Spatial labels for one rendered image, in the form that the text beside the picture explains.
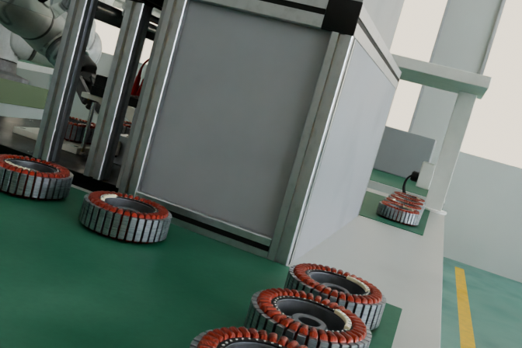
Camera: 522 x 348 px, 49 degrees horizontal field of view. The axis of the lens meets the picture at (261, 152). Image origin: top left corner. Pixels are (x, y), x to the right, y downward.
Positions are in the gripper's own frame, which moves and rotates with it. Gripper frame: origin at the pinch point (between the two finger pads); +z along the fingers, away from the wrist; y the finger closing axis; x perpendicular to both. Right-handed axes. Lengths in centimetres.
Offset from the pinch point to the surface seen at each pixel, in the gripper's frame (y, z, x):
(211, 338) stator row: 86, 52, 26
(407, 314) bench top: 50, 66, 30
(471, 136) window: -444, 74, 83
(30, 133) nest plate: 31.6, 0.5, -4.1
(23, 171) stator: 61, 20, 8
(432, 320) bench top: 48, 68, 32
